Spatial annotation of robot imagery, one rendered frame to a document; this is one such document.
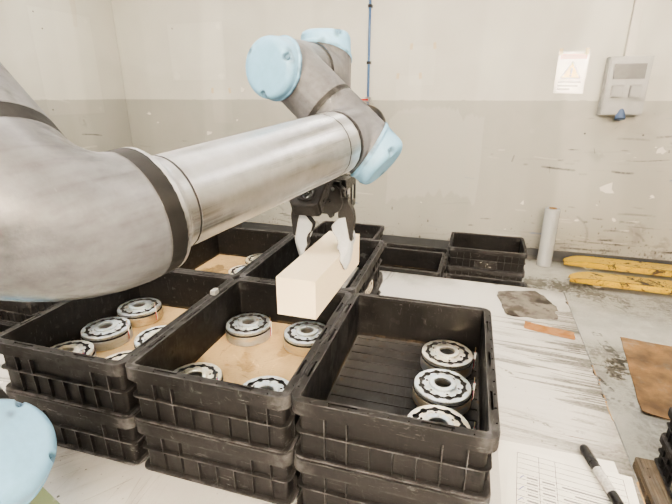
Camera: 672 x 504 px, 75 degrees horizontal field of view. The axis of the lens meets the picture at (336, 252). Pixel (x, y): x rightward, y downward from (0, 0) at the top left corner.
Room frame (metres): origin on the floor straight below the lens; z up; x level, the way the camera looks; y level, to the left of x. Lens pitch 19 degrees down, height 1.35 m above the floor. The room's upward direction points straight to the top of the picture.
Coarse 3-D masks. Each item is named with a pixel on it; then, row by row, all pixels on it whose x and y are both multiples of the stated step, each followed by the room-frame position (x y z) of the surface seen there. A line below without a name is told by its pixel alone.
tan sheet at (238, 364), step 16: (224, 336) 0.90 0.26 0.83; (272, 336) 0.90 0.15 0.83; (208, 352) 0.83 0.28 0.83; (224, 352) 0.83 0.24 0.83; (240, 352) 0.83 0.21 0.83; (256, 352) 0.83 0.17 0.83; (272, 352) 0.83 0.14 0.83; (288, 352) 0.83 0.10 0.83; (224, 368) 0.77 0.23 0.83; (240, 368) 0.77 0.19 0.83; (256, 368) 0.77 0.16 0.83; (272, 368) 0.77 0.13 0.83; (288, 368) 0.77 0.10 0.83
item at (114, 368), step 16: (176, 272) 1.04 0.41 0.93; (192, 272) 1.04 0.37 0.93; (64, 304) 0.86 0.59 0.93; (32, 320) 0.79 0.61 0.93; (176, 320) 0.79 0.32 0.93; (0, 336) 0.73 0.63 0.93; (0, 352) 0.71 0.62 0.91; (16, 352) 0.69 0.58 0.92; (32, 352) 0.68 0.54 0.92; (48, 352) 0.67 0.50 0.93; (64, 352) 0.67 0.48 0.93; (80, 368) 0.65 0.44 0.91; (96, 368) 0.64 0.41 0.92; (112, 368) 0.63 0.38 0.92
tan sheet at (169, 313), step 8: (168, 312) 1.02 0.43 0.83; (176, 312) 1.02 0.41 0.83; (160, 320) 0.97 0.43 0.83; (168, 320) 0.97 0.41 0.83; (136, 328) 0.94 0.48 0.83; (144, 328) 0.94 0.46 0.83; (128, 344) 0.86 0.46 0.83; (96, 352) 0.83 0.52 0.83; (104, 352) 0.83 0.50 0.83; (112, 352) 0.83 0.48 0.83
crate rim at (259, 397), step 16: (224, 288) 0.95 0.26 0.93; (208, 304) 0.86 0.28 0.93; (160, 336) 0.73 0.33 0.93; (320, 336) 0.73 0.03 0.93; (144, 352) 0.67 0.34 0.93; (128, 368) 0.62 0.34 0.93; (144, 368) 0.62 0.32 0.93; (304, 368) 0.62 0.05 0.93; (160, 384) 0.61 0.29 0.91; (176, 384) 0.60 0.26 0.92; (192, 384) 0.59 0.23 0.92; (208, 384) 0.58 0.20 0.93; (224, 384) 0.58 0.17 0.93; (240, 384) 0.58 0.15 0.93; (288, 384) 0.58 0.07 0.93; (240, 400) 0.57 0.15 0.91; (256, 400) 0.56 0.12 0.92; (272, 400) 0.55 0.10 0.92; (288, 400) 0.55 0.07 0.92
